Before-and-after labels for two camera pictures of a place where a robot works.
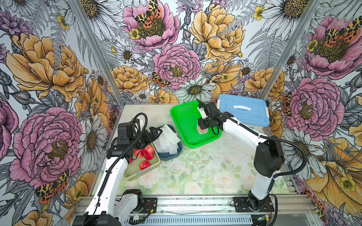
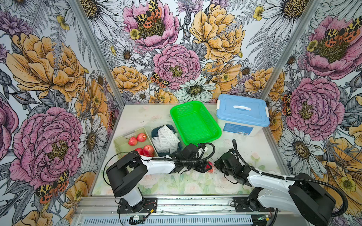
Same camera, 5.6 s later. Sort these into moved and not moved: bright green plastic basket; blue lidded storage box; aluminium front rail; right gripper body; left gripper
Moved: right gripper body; left gripper
Not moved: bright green plastic basket; aluminium front rail; blue lidded storage box
